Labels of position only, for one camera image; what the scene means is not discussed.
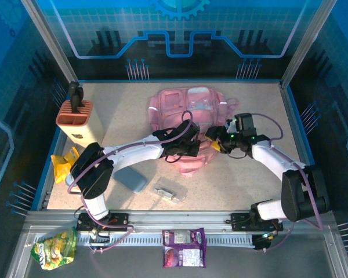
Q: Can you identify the pink backpack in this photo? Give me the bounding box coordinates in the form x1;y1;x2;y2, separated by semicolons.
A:
147;86;240;178

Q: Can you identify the clear plastic supplies bag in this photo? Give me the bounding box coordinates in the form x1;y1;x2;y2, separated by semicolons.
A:
154;178;189;203

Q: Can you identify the grey-blue pencil case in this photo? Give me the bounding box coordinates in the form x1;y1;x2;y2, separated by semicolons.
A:
112;166;148;194

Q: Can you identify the aluminium front beam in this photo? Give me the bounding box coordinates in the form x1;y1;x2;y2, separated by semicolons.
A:
24;210;336;228

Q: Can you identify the cream knife block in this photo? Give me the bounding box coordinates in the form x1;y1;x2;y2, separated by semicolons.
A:
55;100;102;149

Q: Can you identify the purple snack packet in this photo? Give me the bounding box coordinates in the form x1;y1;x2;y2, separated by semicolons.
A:
161;228;206;269

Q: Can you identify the yellow snack bag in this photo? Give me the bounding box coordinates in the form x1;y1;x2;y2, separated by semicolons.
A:
50;147;79;185

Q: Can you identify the green snack bag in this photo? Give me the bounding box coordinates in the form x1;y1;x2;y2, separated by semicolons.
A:
30;227;78;271

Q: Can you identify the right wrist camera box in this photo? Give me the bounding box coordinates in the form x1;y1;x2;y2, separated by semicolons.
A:
226;113;253;133

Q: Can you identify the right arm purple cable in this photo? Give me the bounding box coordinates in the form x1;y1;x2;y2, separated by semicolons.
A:
251;113;324;253

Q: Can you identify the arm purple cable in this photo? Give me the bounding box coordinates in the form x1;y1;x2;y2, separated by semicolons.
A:
68;111;194;255
251;113;324;253

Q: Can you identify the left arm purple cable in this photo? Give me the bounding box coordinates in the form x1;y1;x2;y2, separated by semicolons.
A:
68;111;194;255

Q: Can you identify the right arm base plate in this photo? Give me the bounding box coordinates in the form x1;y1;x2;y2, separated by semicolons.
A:
230;213;284;232

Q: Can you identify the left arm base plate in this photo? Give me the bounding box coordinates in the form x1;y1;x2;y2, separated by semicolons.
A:
76;213;131;232

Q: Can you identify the slotted cable tray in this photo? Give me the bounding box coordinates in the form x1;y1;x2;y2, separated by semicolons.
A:
75;233;256;247

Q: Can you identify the aluminium frame post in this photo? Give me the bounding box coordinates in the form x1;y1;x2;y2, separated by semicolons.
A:
280;0;339;87
20;0;79;85

